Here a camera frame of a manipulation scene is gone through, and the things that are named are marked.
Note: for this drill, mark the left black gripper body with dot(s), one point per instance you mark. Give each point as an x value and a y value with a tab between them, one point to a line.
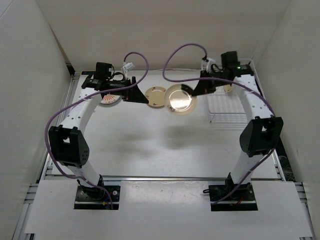
115	85

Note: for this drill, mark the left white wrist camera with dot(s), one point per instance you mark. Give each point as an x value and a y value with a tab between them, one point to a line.
127	67

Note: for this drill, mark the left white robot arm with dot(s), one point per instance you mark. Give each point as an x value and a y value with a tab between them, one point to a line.
66	142

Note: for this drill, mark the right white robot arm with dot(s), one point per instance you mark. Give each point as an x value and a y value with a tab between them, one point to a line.
261	135

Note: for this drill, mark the aluminium frame rail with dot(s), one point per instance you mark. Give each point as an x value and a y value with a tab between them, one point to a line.
154	178

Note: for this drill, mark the beige plate front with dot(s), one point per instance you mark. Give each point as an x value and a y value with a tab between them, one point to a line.
156	96

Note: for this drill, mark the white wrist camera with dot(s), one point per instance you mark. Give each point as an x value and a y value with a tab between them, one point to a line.
127	67
206	64

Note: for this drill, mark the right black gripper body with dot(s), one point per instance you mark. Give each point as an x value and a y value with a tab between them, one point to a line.
211	74

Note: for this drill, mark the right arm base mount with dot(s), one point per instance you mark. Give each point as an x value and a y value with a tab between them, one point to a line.
243	199

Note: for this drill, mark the white wire dish rack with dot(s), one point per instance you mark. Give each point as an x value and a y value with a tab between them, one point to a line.
224	110

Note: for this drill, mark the white front cover board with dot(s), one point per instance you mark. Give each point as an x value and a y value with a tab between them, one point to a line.
167	211

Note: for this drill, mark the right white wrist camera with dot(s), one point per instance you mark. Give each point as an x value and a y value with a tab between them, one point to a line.
206	64

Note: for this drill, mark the beige plate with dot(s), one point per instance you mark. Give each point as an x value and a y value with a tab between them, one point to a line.
228	88
178	99
156	96

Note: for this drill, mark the white plate orange sunburst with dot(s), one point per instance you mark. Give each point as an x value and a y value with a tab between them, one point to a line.
110	99

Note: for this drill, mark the beige plate back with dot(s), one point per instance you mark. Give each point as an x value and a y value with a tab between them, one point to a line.
228	88

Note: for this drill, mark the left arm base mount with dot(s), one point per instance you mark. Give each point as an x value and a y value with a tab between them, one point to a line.
83	201

